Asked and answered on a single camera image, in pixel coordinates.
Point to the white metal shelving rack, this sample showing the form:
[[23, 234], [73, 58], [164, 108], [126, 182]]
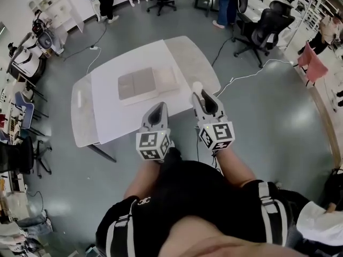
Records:
[[313, 1]]

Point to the white cubby shelf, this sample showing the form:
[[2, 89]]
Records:
[[53, 4]]

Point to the person's right forearm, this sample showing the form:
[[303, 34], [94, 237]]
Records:
[[235, 167]]

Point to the person's face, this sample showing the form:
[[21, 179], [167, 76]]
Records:
[[214, 240]]

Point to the black table leg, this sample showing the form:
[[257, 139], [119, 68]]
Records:
[[104, 152]]

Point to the black mesh chair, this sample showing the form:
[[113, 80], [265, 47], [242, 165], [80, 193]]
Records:
[[243, 0]]

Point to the blue chair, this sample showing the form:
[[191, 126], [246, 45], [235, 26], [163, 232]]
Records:
[[26, 111]]

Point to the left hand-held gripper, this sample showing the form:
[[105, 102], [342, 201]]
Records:
[[150, 142]]

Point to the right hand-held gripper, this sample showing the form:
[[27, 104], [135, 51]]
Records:
[[218, 134]]

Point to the white paper sheet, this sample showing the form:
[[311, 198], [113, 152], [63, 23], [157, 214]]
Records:
[[112, 111]]

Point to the pink chair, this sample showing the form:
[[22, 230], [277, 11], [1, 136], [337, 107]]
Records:
[[313, 66]]

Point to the person's left forearm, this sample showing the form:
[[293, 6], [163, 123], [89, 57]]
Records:
[[142, 175]]

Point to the person's black striped top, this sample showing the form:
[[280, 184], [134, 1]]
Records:
[[203, 197]]

